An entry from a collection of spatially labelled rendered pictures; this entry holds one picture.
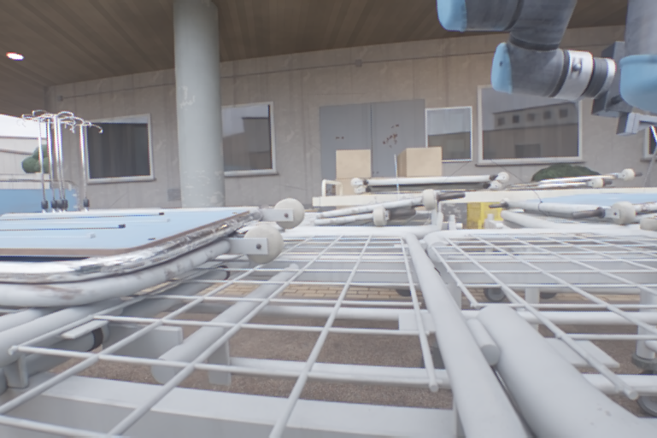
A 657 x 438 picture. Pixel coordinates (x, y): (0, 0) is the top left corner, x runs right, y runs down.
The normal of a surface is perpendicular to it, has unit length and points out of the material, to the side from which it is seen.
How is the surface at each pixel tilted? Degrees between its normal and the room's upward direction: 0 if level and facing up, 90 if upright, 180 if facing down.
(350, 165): 90
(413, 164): 90
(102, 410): 90
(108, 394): 0
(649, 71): 82
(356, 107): 90
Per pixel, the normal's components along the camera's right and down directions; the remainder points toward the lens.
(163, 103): -0.18, 0.07
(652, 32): -0.98, -0.15
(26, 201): 0.94, 0.00
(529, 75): -0.20, 0.67
